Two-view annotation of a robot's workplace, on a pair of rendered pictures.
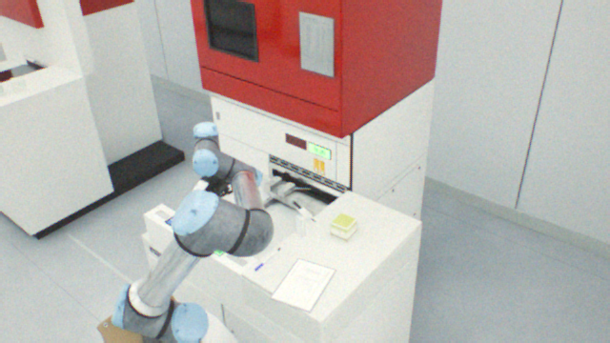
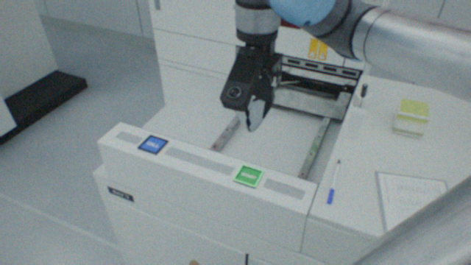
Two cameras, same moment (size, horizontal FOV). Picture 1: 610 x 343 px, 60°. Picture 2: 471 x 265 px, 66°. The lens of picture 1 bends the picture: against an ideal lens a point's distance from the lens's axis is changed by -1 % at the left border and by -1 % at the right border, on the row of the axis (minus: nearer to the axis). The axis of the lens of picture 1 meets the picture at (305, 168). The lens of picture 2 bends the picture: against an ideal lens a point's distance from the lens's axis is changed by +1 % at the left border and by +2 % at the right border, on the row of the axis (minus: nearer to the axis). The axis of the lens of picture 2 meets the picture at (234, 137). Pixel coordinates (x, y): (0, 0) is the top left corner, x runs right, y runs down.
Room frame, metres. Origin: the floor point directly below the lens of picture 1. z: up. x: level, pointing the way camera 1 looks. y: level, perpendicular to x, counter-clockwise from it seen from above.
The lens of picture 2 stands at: (0.93, 0.50, 1.55)
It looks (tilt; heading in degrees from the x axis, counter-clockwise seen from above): 40 degrees down; 344
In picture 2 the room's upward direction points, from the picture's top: straight up
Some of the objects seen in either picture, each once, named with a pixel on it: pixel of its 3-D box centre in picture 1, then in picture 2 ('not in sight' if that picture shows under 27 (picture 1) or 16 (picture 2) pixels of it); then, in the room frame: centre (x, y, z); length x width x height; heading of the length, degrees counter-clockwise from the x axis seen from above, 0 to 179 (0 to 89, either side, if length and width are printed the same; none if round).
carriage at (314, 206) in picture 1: (300, 201); (293, 98); (1.87, 0.03, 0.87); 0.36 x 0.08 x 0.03; 49
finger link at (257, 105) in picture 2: not in sight; (261, 110); (1.46, 0.30, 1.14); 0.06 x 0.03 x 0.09; 139
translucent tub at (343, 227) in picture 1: (343, 227); (410, 118); (1.51, -0.13, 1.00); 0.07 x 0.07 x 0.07; 53
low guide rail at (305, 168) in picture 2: not in sight; (314, 149); (1.63, 0.05, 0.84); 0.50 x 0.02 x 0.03; 139
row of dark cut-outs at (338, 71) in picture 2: (306, 172); (294, 61); (1.95, 0.00, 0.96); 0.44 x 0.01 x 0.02; 49
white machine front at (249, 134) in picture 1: (276, 147); (248, 34); (2.07, 0.13, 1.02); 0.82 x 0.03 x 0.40; 49
